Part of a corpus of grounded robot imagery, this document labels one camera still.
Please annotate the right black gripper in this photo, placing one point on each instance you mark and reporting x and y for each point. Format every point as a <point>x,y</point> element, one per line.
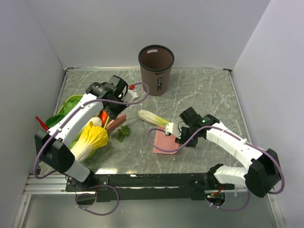
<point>182,139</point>

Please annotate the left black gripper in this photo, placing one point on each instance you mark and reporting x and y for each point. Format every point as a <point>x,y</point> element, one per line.
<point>113,115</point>

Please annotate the pink hand brush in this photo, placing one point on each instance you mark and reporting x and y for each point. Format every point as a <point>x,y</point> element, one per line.
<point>115,123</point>

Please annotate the pink dustpan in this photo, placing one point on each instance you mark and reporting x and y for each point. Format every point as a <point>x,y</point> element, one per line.
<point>165,142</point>

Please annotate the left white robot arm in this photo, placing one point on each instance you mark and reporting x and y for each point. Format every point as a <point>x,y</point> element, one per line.
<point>52,146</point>

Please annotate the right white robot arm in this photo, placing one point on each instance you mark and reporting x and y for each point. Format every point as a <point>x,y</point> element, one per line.
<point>260,170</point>

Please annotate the orange carrot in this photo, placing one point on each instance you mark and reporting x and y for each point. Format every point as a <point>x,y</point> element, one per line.
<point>103,116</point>

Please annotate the white green bok choy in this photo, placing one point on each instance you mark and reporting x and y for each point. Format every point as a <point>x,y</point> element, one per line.
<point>96,122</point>

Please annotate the celery stalk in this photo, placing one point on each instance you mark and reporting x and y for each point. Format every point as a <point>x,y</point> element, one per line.
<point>151,118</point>

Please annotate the green scrap near basket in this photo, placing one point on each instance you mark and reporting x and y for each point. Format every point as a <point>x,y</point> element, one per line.
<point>122,132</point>

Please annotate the brown trash bin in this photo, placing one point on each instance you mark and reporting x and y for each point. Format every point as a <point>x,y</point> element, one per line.
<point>156,62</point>

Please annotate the green leafy lettuce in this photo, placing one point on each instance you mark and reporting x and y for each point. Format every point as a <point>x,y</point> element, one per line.
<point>66,107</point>

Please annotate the yellow napa cabbage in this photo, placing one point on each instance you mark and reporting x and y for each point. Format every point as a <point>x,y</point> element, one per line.
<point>92,138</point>

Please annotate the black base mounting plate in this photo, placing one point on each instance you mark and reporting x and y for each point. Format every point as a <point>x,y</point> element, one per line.
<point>112,193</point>

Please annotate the green vegetable basket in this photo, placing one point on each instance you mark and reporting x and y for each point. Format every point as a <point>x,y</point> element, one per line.
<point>103,125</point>

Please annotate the red chili pepper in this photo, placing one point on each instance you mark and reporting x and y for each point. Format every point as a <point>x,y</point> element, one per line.
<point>42,124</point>

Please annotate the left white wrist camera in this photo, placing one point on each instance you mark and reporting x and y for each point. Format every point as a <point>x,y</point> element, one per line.
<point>130,97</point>

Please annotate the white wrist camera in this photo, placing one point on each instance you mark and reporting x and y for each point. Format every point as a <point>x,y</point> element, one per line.
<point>130,97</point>
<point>172,129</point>

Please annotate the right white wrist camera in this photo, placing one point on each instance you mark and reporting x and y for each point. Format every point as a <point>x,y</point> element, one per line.
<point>172,129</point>

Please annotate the aluminium frame rail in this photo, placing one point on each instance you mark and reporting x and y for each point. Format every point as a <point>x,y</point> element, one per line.
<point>58,184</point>

